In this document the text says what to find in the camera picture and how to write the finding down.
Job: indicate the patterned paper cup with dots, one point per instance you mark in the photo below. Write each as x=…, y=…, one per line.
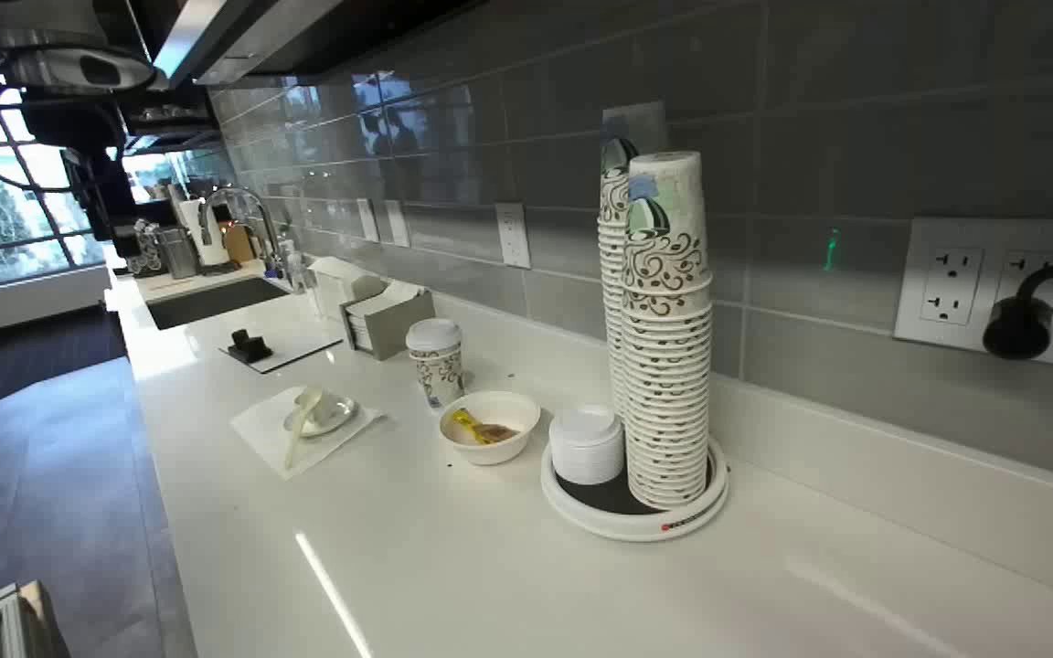
x=438, y=374

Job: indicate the white bowl with food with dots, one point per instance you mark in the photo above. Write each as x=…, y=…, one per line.
x=488, y=427

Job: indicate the tall paper cup stack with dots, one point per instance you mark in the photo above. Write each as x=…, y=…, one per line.
x=667, y=332

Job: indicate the napkin dispenser box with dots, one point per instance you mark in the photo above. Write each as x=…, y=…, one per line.
x=379, y=326

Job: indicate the round white cup tray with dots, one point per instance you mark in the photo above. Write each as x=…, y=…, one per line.
x=607, y=510

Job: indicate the small white saucer dish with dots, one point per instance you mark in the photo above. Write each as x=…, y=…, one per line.
x=320, y=413

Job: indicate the white napkin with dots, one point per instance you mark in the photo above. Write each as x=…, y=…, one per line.
x=265, y=432

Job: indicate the small black object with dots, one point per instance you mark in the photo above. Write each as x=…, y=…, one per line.
x=246, y=346

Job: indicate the black sink basin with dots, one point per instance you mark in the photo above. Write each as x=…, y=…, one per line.
x=210, y=301

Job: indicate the black power plug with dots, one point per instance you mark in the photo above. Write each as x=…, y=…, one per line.
x=1022, y=322

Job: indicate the small white wall outlet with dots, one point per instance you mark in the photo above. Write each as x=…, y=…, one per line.
x=513, y=234

